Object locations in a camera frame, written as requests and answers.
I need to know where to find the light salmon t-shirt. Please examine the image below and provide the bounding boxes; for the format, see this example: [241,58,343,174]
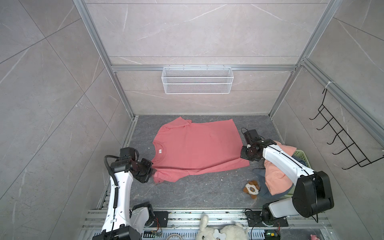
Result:
[264,160,294,196]

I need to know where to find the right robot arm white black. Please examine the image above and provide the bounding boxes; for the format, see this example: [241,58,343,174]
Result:
[241,130,334,226]

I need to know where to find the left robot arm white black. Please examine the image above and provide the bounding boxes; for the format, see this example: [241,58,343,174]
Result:
[93,147,155,240]

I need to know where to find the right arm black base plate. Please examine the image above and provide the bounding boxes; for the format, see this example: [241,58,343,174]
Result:
[244,209,289,228]

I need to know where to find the small brown plush toy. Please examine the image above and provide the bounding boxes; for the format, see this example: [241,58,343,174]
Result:
[243,180,261,200]

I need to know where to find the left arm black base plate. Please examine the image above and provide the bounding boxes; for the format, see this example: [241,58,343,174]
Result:
[145,211,169,229]

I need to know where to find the aluminium frame rails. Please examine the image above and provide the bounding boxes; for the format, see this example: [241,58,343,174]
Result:
[78,209,334,240]

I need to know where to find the green plastic basket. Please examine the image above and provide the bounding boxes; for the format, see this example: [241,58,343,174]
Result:
[284,150,311,198]

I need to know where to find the white plush bunny toy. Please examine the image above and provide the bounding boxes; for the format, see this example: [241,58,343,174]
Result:
[195,215,249,240]

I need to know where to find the grey blue t-shirt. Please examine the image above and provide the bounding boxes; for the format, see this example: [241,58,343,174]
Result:
[252,155,308,200]

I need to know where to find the white wire mesh basket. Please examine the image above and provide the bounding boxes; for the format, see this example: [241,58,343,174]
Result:
[162,67,234,95]

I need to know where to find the dark pink t-shirt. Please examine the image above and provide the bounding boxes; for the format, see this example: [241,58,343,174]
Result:
[152,117,250,184]

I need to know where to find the black wire hook rack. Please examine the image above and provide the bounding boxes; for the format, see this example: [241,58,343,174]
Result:
[309,89,384,171]

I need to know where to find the left black corrugated cable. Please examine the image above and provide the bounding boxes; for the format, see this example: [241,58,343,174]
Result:
[103,154,121,187]

